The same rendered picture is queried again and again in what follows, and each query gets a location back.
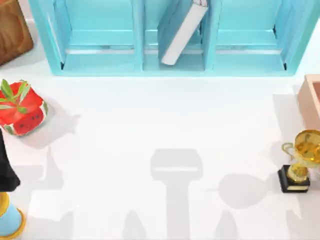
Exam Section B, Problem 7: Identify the red watermelon plant pot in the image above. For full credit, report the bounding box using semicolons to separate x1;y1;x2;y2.
0;79;49;137

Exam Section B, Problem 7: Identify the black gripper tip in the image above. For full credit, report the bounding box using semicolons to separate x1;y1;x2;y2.
0;127;21;193

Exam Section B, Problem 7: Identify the salmon-coloured shallow box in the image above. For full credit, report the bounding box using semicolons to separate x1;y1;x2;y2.
297;74;320;131

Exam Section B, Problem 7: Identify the wooden cupboard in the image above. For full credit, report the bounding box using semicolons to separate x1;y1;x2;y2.
0;0;34;67

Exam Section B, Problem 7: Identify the blue and white book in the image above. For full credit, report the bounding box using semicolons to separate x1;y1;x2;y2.
157;0;210;67

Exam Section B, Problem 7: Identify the gold trophy with black base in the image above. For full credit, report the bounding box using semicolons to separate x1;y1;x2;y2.
277;129;320;194

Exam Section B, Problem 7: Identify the light blue rack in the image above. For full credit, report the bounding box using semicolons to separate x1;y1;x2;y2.
27;0;320;77

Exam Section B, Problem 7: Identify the yellow and blue ring stack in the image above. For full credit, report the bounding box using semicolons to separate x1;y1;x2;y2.
0;191;27;239

